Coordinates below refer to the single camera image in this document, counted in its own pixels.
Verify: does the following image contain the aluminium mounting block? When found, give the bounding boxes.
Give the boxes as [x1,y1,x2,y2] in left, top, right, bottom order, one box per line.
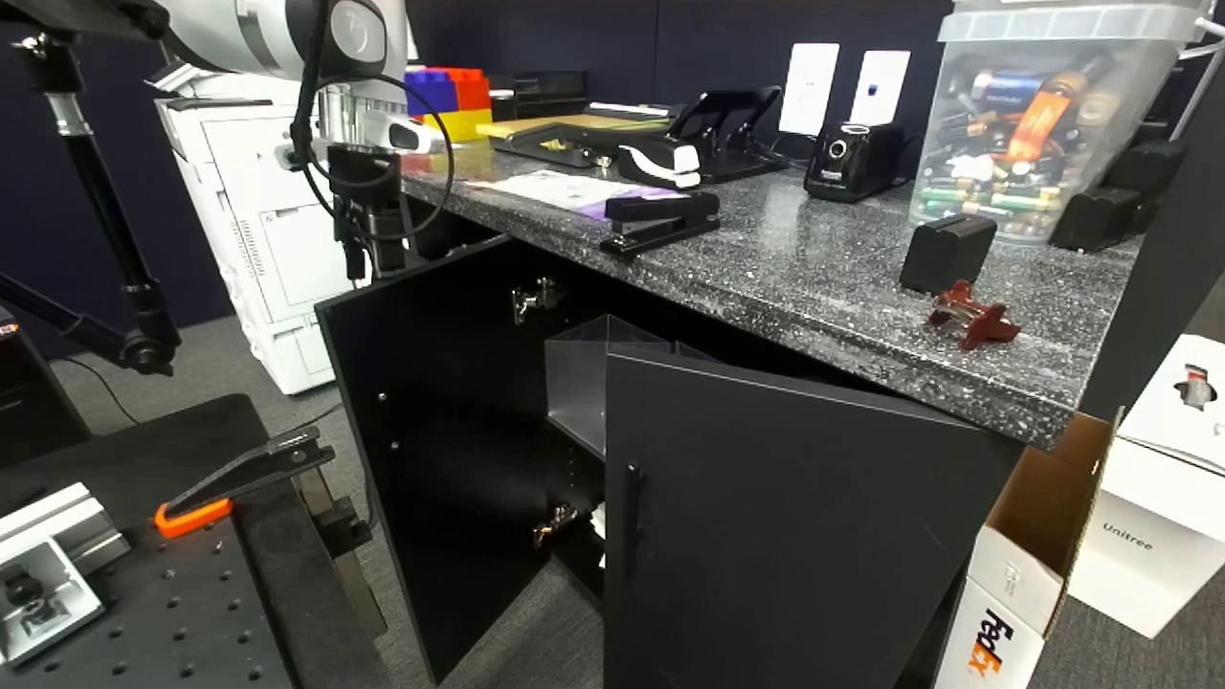
[0,479,135,669]

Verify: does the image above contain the flat black box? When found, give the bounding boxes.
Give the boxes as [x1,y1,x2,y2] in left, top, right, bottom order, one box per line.
[1044,186,1148,257]

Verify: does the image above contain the white tape dispenser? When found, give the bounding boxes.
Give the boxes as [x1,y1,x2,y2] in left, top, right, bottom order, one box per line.
[612,138,707,196]

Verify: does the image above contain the perforated metal breadboard plate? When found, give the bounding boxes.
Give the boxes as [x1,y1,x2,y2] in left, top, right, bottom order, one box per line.
[0,508,304,689]

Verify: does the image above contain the metal cabinet hinge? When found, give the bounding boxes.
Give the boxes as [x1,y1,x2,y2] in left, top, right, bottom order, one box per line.
[505,272,567,331]
[530,497,601,557]

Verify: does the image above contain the tall black furniture panel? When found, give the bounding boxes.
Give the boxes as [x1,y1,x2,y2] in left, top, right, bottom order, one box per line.
[1078,35,1225,423]

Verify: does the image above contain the black cabinet door without handle view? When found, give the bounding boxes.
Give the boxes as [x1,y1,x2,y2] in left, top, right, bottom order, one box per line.
[313,235,604,685]

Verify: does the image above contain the black cabinet door with handle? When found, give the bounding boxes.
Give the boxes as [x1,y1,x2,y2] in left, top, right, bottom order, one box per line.
[601,350,1025,689]

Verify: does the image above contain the black stapler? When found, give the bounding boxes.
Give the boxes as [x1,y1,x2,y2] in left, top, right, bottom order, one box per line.
[598,188,727,261]

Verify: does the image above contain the black desk mat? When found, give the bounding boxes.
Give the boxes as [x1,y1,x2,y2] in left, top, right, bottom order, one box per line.
[485,104,683,179]

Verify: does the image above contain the colourful toy block stack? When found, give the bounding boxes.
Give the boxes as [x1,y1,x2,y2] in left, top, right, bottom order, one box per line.
[402,63,496,151]

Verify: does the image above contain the black bar door handle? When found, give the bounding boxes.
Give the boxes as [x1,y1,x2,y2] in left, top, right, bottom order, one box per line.
[618,461,652,588]

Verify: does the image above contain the red toy figure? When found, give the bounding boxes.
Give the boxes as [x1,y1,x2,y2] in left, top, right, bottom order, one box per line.
[924,279,1025,358]

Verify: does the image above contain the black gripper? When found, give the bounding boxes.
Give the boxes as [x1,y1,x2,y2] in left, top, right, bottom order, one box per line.
[324,138,413,289]

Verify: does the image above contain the black pencil sharpener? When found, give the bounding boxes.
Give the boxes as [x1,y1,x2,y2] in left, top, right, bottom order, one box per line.
[800,119,914,206]

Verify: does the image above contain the black camera tripod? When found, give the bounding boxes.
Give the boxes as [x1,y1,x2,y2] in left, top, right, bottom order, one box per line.
[0,0,182,385]

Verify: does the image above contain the white printer cabinet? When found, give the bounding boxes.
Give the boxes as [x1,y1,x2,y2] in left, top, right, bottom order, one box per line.
[153,70,392,401]

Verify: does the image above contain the clear plastic storage bin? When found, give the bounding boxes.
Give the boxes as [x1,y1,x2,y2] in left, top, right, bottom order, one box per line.
[907,0,1208,248]

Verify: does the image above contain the white card with black frame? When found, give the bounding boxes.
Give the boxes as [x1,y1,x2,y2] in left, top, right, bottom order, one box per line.
[773,40,847,141]
[847,45,920,133]

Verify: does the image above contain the black cabinet body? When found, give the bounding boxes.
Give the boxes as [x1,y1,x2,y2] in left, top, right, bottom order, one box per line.
[500,242,1086,689]

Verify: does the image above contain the speckled granite countertop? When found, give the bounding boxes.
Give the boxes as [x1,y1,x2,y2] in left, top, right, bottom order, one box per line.
[399,133,1148,448]

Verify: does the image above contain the small black cube box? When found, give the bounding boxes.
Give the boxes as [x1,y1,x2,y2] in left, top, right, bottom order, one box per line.
[896,212,1004,297]

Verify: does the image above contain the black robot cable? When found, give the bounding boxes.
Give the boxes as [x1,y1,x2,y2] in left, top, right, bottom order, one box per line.
[282,0,459,242]

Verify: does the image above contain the bar clamp with orange handle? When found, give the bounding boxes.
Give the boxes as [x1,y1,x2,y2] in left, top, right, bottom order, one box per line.
[149,429,339,549]

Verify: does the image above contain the thin black cable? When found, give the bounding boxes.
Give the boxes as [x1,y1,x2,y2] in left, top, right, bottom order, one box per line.
[59,350,145,433]

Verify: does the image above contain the white printed paper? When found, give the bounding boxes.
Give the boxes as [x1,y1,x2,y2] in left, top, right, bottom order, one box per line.
[468,166,657,216]

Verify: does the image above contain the open cardboard shipping box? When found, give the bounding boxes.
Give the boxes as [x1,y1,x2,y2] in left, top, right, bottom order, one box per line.
[931,410,1117,689]

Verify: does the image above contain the white box with penguin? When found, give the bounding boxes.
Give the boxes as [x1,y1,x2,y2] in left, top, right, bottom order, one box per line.
[1063,331,1225,645]

